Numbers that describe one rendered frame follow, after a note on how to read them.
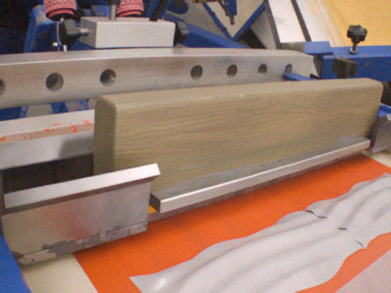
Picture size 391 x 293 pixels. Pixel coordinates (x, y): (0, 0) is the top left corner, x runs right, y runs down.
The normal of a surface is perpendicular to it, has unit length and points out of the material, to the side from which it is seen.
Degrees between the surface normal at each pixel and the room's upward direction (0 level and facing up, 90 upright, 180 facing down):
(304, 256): 5
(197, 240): 32
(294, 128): 56
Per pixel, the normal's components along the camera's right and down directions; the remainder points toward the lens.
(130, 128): 0.62, 0.35
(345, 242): 0.44, -0.53
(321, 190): 0.13, -0.92
